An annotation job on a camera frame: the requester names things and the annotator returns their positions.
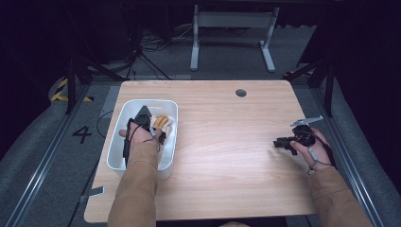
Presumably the grey tape strip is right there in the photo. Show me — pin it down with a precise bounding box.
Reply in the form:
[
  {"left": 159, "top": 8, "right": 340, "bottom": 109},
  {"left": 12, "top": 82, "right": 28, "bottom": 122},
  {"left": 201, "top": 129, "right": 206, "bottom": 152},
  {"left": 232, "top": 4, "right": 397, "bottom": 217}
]
[{"left": 78, "top": 185, "right": 106, "bottom": 203}]

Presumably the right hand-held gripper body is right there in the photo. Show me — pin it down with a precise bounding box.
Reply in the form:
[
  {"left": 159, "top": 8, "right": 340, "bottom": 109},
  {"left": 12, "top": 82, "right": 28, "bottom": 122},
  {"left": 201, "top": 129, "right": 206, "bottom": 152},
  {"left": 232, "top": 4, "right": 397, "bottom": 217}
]
[{"left": 289, "top": 114, "right": 325, "bottom": 148}]

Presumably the thin black floor cable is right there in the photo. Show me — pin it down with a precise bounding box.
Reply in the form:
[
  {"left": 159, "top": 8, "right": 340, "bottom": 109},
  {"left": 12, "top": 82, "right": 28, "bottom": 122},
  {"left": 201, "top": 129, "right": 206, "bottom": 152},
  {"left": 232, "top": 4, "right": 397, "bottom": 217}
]
[{"left": 96, "top": 109, "right": 114, "bottom": 139}]

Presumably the person's right hand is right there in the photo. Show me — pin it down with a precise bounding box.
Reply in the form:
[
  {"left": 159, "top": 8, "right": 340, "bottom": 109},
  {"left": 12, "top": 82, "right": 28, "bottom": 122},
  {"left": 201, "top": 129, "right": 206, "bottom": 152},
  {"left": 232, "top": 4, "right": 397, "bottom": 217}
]
[{"left": 289, "top": 127, "right": 334, "bottom": 173}]

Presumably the person's lap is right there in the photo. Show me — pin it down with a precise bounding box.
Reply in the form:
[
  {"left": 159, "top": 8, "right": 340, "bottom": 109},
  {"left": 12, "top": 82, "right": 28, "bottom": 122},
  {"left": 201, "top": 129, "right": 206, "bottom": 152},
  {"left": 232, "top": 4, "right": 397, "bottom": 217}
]
[{"left": 217, "top": 221, "right": 251, "bottom": 227}]

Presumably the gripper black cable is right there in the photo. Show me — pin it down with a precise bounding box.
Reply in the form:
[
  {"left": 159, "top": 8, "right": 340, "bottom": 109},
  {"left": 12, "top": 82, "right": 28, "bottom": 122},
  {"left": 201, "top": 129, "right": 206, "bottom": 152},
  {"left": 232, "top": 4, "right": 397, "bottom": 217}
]
[
  {"left": 122, "top": 117, "right": 155, "bottom": 168},
  {"left": 302, "top": 130, "right": 338, "bottom": 176}
]

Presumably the metal floor rail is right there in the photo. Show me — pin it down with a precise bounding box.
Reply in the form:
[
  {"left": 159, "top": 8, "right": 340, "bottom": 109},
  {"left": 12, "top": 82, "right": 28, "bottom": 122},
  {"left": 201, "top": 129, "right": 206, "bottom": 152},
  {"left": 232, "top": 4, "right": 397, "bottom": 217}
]
[
  {"left": 310, "top": 84, "right": 387, "bottom": 227},
  {"left": 3, "top": 84, "right": 93, "bottom": 227}
]

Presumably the white metal desk frame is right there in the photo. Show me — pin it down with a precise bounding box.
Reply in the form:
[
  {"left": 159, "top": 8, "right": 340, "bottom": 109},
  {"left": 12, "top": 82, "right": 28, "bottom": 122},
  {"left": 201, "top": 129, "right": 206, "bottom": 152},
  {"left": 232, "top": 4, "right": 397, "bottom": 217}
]
[{"left": 189, "top": 4, "right": 281, "bottom": 74}]

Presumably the white plastic bin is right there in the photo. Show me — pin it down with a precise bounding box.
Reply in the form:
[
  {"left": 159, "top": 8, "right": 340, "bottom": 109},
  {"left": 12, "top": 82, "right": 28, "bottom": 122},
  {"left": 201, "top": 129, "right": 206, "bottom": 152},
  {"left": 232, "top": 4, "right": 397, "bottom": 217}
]
[{"left": 106, "top": 98, "right": 180, "bottom": 180}]

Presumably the bundle of floor cables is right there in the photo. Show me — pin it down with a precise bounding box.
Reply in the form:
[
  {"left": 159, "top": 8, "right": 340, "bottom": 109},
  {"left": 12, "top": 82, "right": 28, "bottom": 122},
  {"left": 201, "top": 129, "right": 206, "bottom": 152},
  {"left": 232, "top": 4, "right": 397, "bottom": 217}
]
[{"left": 126, "top": 23, "right": 197, "bottom": 80}]

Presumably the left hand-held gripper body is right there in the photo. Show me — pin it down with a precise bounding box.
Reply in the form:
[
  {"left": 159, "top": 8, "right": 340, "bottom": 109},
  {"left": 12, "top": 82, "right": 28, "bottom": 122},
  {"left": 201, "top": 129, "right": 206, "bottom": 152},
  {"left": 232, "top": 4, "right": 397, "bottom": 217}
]
[{"left": 126, "top": 104, "right": 153, "bottom": 133}]

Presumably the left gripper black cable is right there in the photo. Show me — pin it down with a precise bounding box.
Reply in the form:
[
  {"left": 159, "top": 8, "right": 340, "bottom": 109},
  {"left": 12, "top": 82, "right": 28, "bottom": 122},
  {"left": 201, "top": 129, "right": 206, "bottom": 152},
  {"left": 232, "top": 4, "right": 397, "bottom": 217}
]
[{"left": 122, "top": 117, "right": 155, "bottom": 168}]

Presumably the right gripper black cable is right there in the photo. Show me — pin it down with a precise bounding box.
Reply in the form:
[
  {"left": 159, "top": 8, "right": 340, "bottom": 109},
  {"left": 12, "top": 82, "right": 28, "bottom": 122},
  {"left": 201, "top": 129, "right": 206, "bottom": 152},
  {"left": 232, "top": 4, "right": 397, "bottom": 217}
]
[{"left": 302, "top": 130, "right": 338, "bottom": 176}]

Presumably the black metal stand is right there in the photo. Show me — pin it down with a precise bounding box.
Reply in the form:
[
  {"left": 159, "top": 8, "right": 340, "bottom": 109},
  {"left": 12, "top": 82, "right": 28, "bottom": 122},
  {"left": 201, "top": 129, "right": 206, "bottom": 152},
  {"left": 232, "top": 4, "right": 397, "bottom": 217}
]
[
  {"left": 64, "top": 56, "right": 128, "bottom": 115},
  {"left": 283, "top": 59, "right": 336, "bottom": 118}
]

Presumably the yellow black floor tape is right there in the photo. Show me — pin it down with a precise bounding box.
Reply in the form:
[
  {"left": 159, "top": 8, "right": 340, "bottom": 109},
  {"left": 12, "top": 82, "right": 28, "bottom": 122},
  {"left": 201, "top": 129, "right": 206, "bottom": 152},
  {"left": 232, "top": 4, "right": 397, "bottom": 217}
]
[{"left": 50, "top": 78, "right": 95, "bottom": 103}]

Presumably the person's left hand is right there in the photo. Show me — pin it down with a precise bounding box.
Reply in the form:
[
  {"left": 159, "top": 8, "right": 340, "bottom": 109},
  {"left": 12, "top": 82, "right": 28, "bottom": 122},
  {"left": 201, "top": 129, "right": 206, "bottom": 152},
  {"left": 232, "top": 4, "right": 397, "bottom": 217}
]
[{"left": 118, "top": 125, "right": 164, "bottom": 150}]

